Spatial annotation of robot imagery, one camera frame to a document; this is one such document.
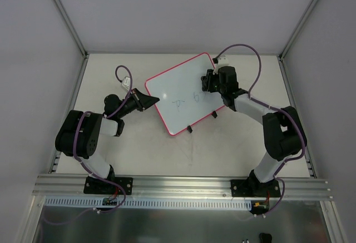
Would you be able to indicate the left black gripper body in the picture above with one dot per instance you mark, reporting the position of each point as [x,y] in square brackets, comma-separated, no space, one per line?
[139,100]

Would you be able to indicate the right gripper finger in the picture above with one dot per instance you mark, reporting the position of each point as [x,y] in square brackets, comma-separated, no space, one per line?
[211,77]
[211,87]

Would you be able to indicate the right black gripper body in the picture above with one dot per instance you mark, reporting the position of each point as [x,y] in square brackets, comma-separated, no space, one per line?
[208,80]

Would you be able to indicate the pink framed whiteboard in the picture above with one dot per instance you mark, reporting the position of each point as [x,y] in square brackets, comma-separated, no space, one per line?
[182,102]

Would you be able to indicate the black whiteboard eraser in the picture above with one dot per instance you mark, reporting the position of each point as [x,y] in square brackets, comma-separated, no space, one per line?
[205,83]

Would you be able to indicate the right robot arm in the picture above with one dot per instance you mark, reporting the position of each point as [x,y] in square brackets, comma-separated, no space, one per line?
[283,134]

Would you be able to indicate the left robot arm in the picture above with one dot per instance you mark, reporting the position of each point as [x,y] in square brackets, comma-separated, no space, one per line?
[79,134]

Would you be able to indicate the black object bottom edge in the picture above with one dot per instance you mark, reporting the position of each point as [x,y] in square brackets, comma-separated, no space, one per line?
[265,238]

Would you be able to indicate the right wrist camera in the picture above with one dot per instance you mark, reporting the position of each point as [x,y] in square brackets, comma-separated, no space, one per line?
[219,62]

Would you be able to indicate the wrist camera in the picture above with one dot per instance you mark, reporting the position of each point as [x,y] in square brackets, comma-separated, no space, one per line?
[126,84]
[219,62]

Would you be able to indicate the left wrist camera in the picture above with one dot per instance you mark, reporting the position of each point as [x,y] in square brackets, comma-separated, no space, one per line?
[126,84]

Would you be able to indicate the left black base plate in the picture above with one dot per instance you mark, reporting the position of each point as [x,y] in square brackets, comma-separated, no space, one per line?
[95,186]

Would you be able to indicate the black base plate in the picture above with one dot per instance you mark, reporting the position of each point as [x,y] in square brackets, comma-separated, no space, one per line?
[239,187]
[95,186]

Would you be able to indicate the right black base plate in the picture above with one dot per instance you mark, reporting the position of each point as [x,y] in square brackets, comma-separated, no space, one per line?
[239,187]

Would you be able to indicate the aluminium mounting rail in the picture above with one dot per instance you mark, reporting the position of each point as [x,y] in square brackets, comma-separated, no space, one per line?
[175,187]

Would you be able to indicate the slotted cable duct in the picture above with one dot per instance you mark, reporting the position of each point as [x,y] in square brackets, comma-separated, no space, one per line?
[149,203]

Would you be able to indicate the left aluminium frame post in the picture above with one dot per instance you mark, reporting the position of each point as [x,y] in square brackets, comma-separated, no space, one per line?
[70,27]

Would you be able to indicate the aluminium frame post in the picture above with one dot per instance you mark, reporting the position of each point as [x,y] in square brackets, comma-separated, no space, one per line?
[70,27]
[299,27]

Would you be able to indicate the right aluminium frame post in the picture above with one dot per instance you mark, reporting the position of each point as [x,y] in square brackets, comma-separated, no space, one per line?
[299,27]

